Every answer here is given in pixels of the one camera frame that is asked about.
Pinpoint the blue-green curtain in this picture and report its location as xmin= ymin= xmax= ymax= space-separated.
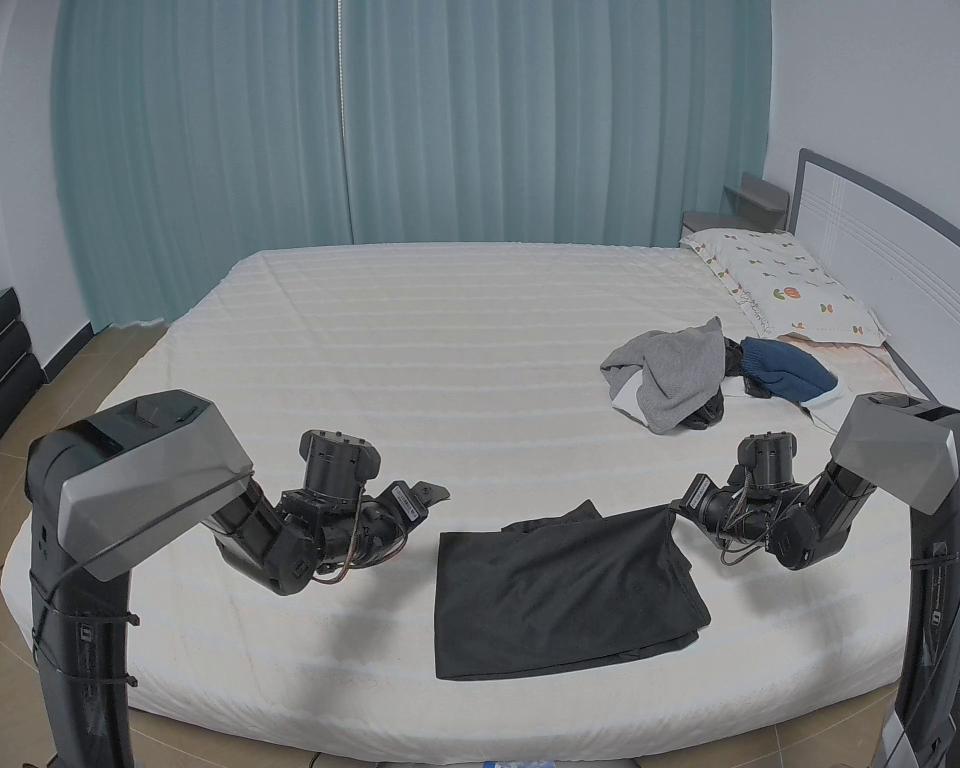
xmin=51 ymin=0 xmax=355 ymax=331
xmin=341 ymin=0 xmax=774 ymax=249

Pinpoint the grey bedside table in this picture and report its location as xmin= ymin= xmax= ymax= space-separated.
xmin=681 ymin=171 xmax=791 ymax=234

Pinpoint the bed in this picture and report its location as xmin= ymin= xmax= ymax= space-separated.
xmin=0 ymin=147 xmax=960 ymax=762

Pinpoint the grey garment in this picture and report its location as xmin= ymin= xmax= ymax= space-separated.
xmin=600 ymin=316 xmax=727 ymax=436

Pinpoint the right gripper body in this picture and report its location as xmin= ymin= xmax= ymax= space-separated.
xmin=678 ymin=472 xmax=741 ymax=537

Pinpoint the white knitted garment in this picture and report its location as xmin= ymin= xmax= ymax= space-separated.
xmin=798 ymin=382 xmax=852 ymax=429

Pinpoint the dark blue garment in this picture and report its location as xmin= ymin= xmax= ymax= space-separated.
xmin=738 ymin=337 xmax=840 ymax=402

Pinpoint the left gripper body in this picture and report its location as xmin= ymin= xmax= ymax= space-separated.
xmin=348 ymin=480 xmax=430 ymax=570

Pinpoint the black T-shirt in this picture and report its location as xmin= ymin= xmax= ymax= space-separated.
xmin=432 ymin=501 xmax=712 ymax=682

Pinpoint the black chest of drawers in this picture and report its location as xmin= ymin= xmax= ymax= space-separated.
xmin=0 ymin=287 xmax=45 ymax=440

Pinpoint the white printed pillow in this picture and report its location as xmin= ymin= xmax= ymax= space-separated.
xmin=678 ymin=227 xmax=892 ymax=348

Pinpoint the black garment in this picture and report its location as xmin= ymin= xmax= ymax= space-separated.
xmin=678 ymin=336 xmax=774 ymax=432

